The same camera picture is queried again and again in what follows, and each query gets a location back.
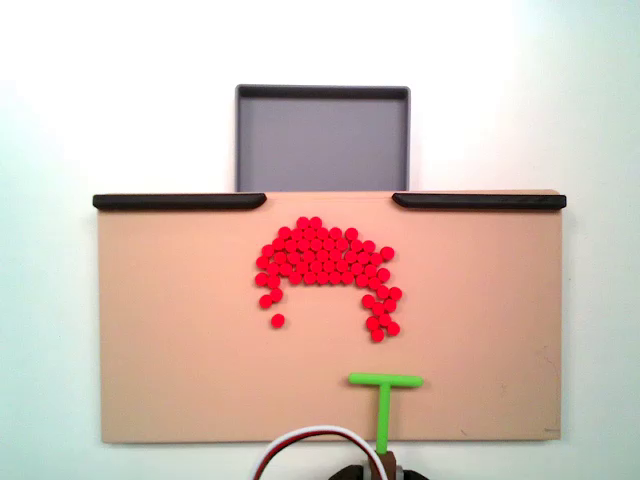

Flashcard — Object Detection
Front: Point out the brown tool holder block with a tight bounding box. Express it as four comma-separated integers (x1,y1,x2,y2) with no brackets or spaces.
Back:
374,448,400,480

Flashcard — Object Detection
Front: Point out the green T-shaped pusher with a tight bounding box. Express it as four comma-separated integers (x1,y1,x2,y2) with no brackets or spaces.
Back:
347,371,425,454

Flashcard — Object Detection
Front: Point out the pile of red granules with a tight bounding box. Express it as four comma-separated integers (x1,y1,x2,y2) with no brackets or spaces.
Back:
254,215,404,345

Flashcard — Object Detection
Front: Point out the grey shallow tray container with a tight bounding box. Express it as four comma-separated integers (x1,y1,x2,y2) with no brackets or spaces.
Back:
234,83,413,194

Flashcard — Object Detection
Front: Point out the beige flat board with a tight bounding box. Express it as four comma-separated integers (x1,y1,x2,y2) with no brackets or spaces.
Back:
94,188,567,446

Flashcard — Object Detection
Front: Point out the black foam edge strip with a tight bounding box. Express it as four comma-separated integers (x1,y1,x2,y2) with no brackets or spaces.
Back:
91,192,268,212
391,191,568,212

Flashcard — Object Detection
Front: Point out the red white black servo cable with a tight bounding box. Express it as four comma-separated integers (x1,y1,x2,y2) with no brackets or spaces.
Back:
251,424,380,480

